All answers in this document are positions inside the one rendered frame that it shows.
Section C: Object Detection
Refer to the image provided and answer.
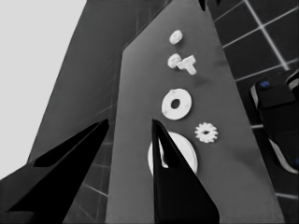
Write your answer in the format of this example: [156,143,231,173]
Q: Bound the large white toothed gear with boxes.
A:
[168,29,184,45]

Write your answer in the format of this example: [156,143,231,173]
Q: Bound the large thick white disc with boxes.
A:
[147,131,199,177]

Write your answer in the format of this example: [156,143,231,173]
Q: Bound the small white T-shaped piece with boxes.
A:
[176,54,198,77]

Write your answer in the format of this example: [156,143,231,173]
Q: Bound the small white toothed gear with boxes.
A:
[194,121,220,145]
[166,52,182,69]

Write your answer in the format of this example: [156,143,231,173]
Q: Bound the white round carrier with pins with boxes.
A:
[161,88,193,121]

